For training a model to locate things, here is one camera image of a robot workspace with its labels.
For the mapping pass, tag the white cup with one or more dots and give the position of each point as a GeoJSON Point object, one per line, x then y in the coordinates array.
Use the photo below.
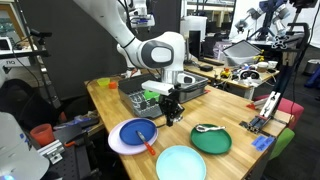
{"type": "Point", "coordinates": [262, 66]}

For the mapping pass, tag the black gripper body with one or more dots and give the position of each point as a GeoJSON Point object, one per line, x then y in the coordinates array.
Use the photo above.
{"type": "Point", "coordinates": [170, 101]}

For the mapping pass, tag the blue plate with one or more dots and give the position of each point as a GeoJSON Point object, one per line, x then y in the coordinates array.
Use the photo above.
{"type": "Point", "coordinates": [133, 130]}

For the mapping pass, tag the pink stool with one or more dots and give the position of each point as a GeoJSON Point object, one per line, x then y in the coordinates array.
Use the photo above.
{"type": "Point", "coordinates": [291, 108]}

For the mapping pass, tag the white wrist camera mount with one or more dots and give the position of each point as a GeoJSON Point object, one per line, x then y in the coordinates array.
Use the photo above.
{"type": "Point", "coordinates": [156, 87]}

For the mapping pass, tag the dark green plate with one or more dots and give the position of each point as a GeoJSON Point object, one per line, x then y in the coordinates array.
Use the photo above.
{"type": "Point", "coordinates": [213, 141]}

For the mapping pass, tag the silver measuring spoon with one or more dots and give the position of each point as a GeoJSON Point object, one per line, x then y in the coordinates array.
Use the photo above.
{"type": "Point", "coordinates": [208, 128]}

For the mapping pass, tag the black power adapter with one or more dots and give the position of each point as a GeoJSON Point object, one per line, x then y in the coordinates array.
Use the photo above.
{"type": "Point", "coordinates": [206, 68]}

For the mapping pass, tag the orange cube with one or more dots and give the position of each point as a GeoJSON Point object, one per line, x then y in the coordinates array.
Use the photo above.
{"type": "Point", "coordinates": [113, 85]}

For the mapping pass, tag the yellow green bowl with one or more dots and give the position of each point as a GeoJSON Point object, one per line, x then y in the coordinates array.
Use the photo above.
{"type": "Point", "coordinates": [103, 82]}

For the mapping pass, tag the blue tape patch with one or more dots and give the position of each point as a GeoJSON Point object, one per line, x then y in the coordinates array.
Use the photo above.
{"type": "Point", "coordinates": [263, 142]}

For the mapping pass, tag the yellow rubber duck toy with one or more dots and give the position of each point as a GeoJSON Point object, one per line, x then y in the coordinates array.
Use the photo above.
{"type": "Point", "coordinates": [225, 73]}

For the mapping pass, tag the silver extrusion piece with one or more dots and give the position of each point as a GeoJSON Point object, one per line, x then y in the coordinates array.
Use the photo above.
{"type": "Point", "coordinates": [50, 150]}

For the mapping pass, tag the green chair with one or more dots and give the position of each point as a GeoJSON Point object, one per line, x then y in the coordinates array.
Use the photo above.
{"type": "Point", "coordinates": [283, 141]}

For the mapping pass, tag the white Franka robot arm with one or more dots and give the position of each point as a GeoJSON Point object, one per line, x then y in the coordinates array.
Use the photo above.
{"type": "Point", "coordinates": [156, 53]}

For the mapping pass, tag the black computer monitor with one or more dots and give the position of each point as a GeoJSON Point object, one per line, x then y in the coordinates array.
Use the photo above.
{"type": "Point", "coordinates": [195, 45]}

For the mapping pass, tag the light cyan plate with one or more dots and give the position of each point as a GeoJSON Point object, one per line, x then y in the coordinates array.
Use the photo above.
{"type": "Point", "coordinates": [180, 165]}

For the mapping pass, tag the orange plastic cup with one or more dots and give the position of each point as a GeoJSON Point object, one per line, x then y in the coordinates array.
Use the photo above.
{"type": "Point", "coordinates": [42, 135]}

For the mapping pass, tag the metal dish rack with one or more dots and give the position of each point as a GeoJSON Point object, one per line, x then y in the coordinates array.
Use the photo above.
{"type": "Point", "coordinates": [133, 96]}

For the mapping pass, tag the wooden desk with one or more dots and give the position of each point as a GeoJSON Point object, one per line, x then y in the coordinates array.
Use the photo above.
{"type": "Point", "coordinates": [233, 83]}

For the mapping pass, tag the black equipment cart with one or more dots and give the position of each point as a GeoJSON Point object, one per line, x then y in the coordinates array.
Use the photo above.
{"type": "Point", "coordinates": [76, 156]}

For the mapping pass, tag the grey tilted container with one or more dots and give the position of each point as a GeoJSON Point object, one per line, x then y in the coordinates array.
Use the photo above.
{"type": "Point", "coordinates": [241, 51]}

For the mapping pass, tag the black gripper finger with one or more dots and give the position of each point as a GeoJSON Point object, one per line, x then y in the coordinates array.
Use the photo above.
{"type": "Point", "coordinates": [169, 118]}
{"type": "Point", "coordinates": [176, 111]}

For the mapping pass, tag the grey trash can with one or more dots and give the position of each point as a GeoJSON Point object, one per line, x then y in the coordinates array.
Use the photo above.
{"type": "Point", "coordinates": [311, 66]}

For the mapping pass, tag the black aluminium camera stand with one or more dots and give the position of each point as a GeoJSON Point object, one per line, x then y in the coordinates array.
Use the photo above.
{"type": "Point", "coordinates": [283, 76]}

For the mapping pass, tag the black camera on tripod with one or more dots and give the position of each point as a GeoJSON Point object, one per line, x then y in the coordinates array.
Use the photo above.
{"type": "Point", "coordinates": [40, 33]}

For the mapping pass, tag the white black headset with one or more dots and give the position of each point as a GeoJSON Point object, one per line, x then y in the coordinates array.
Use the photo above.
{"type": "Point", "coordinates": [250, 74]}

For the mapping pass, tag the white rounded device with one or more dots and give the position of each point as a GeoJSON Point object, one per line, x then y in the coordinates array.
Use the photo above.
{"type": "Point", "coordinates": [20, 153]}

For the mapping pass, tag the green plastic bowl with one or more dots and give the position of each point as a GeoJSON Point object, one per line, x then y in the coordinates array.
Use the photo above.
{"type": "Point", "coordinates": [150, 94]}

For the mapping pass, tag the black keyboard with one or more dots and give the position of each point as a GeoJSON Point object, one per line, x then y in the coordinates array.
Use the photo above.
{"type": "Point", "coordinates": [211, 61]}

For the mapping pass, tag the large lavender plate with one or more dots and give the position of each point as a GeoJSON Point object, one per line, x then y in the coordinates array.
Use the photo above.
{"type": "Point", "coordinates": [116, 143]}

